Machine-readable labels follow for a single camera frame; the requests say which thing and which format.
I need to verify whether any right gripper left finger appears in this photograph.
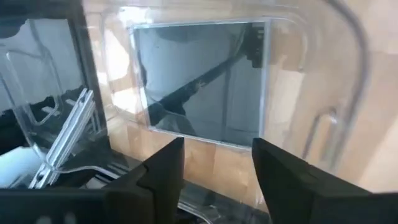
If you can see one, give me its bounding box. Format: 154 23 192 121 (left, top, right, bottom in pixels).
0 138 185 224

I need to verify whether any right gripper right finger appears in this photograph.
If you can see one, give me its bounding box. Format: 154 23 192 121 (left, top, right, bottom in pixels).
252 138 398 224

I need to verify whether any clear jewel case black inlay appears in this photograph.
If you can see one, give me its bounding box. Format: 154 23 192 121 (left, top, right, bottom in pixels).
129 17 271 149

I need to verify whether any open clear jewel case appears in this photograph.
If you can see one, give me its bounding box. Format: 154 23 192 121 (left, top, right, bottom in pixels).
0 0 147 190

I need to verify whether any clear plastic tray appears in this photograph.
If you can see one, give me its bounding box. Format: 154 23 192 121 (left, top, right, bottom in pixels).
0 0 373 224

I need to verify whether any white flat object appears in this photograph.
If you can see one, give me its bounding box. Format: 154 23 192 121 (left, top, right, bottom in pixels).
0 146 41 188

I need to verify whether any silver aluminium extrusion post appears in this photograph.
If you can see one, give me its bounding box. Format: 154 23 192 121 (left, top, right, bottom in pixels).
29 88 96 189

